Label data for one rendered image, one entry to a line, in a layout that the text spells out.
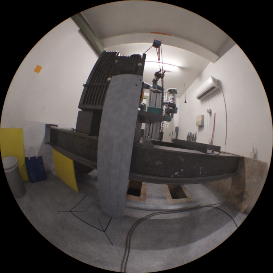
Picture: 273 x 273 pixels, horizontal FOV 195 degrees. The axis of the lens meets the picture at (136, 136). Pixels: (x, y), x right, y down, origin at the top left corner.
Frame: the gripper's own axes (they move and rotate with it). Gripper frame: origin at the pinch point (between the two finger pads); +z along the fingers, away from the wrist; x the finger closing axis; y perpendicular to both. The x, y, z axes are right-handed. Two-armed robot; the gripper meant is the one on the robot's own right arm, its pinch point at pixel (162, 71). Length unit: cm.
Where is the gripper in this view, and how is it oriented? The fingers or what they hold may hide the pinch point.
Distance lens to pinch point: 119.1
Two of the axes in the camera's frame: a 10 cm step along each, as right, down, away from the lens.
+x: -9.8, -1.0, -1.9
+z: 1.8, 1.0, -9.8
